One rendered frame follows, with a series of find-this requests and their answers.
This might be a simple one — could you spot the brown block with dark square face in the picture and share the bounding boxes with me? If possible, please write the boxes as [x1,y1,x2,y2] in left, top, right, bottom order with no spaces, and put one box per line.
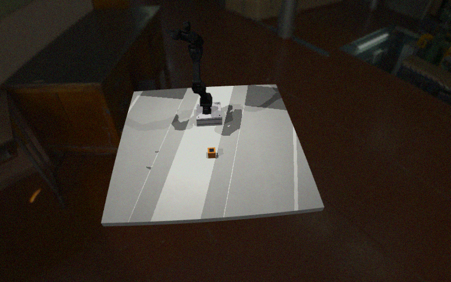
[208,147,216,158]

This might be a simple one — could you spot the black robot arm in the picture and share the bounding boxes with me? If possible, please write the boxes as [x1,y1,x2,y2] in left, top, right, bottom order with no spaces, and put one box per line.
[182,21,212,114]

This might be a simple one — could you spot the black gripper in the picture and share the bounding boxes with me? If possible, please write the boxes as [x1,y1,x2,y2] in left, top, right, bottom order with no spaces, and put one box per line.
[166,29,190,42]

